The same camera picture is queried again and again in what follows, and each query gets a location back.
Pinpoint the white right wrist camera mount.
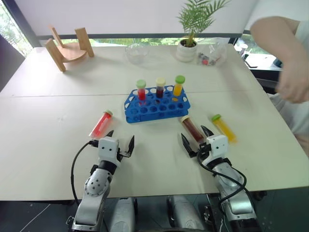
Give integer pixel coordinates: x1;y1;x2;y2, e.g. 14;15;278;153
205;134;228;158

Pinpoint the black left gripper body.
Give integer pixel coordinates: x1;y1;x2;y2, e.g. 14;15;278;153
117;145;133;162

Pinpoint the clear glass bowl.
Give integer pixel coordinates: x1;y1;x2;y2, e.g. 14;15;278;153
125;43;158;70

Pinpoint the silver rounded housing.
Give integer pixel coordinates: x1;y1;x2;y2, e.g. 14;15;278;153
109;197;136;232
166;195;207;232

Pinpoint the red liquid tube green cap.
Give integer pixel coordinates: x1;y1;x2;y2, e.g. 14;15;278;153
136;79;147;102
89;109;114;140

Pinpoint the yellow liquid tube green cap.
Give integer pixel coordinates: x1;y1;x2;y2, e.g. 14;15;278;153
211;114;238;144

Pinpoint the black window frame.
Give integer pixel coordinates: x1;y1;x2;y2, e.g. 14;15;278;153
36;32;252;45

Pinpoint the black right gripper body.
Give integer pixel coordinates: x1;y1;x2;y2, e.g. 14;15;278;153
190;142;211;159

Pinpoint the clear plastic bag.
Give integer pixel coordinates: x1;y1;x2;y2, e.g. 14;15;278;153
196;43;228;67

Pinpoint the curved wooden stand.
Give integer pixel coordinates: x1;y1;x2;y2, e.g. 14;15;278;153
44;24;96;73

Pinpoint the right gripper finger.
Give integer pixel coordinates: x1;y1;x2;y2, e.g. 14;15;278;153
200;125;214;139
181;132;197;159

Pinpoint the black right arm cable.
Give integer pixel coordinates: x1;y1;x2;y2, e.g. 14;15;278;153
196;149;248;219

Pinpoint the palm plant in white pot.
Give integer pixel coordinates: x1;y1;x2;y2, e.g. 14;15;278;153
175;0;233;63

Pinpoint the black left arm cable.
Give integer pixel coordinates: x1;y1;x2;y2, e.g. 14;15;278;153
70;140;100;206

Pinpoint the person white clothing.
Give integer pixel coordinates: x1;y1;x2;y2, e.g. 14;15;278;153
267;93;309;157

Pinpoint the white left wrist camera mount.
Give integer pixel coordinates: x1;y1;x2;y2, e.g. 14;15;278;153
98;136;120;168

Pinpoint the person bare hand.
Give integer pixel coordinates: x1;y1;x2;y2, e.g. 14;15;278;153
275;59;309;105

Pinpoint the orange liquid tube green cap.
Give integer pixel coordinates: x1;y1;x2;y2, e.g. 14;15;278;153
172;75;186;98

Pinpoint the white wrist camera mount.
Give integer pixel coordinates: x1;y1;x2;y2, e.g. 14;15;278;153
205;134;228;158
98;136;120;168

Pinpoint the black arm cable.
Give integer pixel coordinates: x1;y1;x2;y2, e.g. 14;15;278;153
70;140;100;206
196;149;248;219

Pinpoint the dark red tube cream cap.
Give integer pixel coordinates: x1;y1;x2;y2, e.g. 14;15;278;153
181;115;206;143
155;77;166;99

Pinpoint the blue test tube rack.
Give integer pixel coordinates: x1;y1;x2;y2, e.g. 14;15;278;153
124;86;192;125

